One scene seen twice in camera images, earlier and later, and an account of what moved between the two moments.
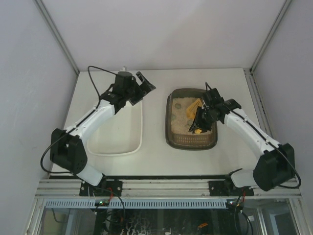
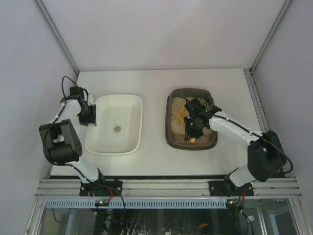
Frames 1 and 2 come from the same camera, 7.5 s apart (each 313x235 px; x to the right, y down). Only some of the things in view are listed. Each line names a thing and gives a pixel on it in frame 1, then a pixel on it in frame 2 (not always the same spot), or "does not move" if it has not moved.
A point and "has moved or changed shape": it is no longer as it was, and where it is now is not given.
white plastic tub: x=121 y=135 does not move
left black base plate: x=104 y=188 does not move
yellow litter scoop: x=191 y=111 has moved or changed shape
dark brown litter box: x=181 y=105 does not move
